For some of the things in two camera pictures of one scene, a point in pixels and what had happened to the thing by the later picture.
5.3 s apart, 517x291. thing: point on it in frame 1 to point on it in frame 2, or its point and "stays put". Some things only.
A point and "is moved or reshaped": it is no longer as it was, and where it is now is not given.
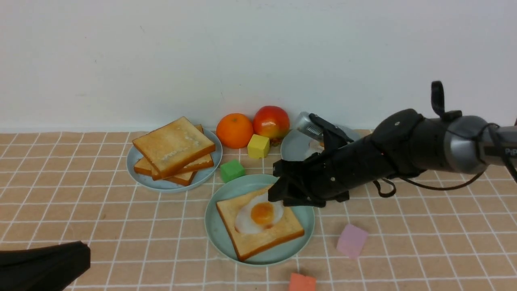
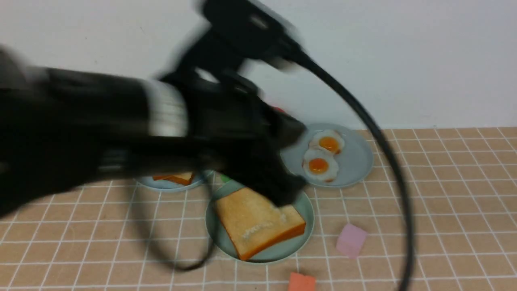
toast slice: x=142 y=165 stays put
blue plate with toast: x=200 y=178 stays put
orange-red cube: x=299 y=282 stays put
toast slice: x=173 y=145 is moved or reshaped
